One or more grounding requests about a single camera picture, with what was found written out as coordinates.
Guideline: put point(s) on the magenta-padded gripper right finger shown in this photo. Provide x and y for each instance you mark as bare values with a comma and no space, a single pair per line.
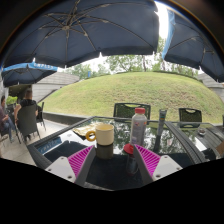
153,163

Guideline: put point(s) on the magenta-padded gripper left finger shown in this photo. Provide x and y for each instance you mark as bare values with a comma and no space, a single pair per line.
78,163

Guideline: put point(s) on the red-capped clear drink bottle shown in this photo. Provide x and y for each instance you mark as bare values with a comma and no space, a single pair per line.
138,128

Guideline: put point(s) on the flat round red coaster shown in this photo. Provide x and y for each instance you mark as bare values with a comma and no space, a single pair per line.
128,148

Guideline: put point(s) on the yellow snack bag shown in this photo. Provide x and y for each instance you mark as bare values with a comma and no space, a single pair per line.
83,130

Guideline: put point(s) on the black-framed glass table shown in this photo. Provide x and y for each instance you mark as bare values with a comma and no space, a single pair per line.
186,140

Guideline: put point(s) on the small dark round dish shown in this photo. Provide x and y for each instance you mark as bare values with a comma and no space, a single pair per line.
201,131

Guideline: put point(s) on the black mesh patio chair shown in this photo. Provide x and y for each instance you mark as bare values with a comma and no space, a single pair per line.
123,110
190,116

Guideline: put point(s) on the thin-legged black chair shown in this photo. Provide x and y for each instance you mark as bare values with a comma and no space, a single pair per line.
40,115

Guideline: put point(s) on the grey-roofed building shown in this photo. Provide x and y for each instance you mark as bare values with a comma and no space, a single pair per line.
56,83

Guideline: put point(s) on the grey building with brown eaves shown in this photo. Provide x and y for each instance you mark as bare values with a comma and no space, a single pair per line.
213,87

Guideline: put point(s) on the navy umbrella with blue-white trim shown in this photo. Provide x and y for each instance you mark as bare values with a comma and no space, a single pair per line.
23,75

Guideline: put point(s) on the navy umbrella with light-blue flap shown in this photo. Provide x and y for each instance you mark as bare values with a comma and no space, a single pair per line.
196,46

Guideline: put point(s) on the large navy patio umbrella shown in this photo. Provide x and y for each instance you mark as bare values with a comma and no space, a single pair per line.
83,33

